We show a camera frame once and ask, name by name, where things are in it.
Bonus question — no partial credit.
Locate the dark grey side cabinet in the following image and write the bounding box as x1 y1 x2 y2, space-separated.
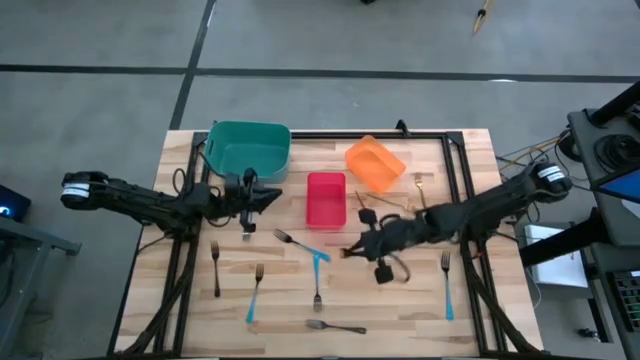
587 242 640 360

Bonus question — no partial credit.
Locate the thin yellow cable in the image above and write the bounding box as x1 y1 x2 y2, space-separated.
499 137 564 169

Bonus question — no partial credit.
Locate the white box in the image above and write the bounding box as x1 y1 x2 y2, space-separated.
523 223 590 289

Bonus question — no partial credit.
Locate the black metal post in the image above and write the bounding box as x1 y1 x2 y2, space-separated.
587 79 640 129

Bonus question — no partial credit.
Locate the black metal beam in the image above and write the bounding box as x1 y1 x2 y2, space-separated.
518 207 609 269

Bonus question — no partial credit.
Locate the orange plastic bin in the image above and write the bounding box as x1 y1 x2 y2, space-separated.
344 134 407 195

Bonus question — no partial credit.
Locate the red plastic bin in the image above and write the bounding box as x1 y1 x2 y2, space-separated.
305 171 348 231

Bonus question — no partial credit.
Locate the black device with blue light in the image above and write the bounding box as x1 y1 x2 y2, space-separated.
0 183 32 224

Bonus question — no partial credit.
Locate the yellow cable with black plug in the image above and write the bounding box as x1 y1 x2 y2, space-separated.
472 0 496 36

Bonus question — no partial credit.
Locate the grey metal cart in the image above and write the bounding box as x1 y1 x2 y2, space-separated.
0 214 83 360

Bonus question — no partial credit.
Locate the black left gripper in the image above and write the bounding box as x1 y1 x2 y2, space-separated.
219 167 284 233

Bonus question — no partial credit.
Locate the coiled black cable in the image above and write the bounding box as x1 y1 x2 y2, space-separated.
594 133 640 174

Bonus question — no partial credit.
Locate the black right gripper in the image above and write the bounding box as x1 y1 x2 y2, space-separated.
342 207 426 286

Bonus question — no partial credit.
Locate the grey workstation desk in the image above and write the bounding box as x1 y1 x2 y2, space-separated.
567 107 640 249

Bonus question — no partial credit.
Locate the black metal table frame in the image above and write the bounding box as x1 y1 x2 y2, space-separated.
112 130 539 357

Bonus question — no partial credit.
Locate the dark silver metal fork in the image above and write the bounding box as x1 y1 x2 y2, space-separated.
305 318 368 335

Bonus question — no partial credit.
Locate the keypad with coloured keys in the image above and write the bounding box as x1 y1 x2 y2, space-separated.
612 269 640 334

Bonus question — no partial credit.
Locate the teal plastic bin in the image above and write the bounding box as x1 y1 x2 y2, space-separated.
203 119 293 185

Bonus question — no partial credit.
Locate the blue screen panel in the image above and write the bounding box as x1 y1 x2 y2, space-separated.
597 169 640 204

